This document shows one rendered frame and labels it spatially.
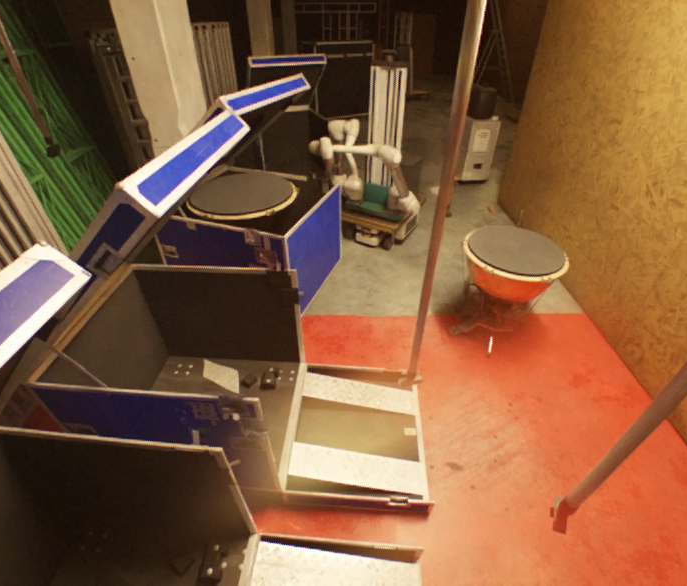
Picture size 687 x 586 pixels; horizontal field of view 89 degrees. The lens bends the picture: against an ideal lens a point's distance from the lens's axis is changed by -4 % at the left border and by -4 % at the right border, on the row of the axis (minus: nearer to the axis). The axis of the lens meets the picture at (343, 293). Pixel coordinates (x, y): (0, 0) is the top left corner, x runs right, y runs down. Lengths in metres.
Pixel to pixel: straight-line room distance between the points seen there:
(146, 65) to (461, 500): 3.69
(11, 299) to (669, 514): 2.97
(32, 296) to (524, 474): 2.42
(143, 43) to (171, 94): 0.37
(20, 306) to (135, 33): 2.87
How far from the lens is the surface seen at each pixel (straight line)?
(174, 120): 3.56
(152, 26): 3.48
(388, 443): 2.43
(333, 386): 2.51
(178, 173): 1.22
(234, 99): 2.39
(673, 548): 2.78
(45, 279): 0.93
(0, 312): 0.87
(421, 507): 2.23
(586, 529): 2.58
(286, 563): 2.06
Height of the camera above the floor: 2.13
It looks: 38 degrees down
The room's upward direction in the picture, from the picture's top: straight up
